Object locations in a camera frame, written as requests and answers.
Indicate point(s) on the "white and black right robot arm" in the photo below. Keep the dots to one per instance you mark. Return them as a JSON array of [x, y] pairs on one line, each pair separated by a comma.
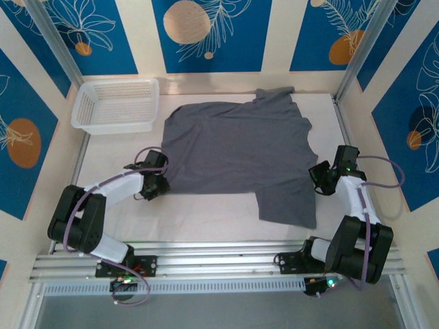
[[353, 202]]

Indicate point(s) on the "aluminium corner post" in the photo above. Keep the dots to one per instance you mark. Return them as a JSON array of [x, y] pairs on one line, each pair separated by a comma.
[[363, 44], [55, 37]]

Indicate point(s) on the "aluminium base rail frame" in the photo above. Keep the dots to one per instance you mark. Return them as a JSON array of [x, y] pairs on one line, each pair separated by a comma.
[[212, 260]]

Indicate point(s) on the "white plastic mesh basket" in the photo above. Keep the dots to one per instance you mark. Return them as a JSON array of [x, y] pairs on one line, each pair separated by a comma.
[[113, 103]]

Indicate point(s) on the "grey t-shirt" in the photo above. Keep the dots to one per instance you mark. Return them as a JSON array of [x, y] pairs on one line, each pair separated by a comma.
[[240, 147]]

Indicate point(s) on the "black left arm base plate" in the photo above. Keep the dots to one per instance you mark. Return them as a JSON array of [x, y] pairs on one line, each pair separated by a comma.
[[147, 265]]

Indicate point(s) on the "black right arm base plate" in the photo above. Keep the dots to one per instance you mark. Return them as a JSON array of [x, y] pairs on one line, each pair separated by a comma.
[[289, 262]]

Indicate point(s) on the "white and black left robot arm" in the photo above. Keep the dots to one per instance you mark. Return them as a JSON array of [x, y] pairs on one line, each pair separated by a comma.
[[113, 188]]

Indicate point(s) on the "aluminium lower frame rail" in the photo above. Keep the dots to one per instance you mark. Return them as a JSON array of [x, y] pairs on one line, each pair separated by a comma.
[[399, 308], [31, 308]]

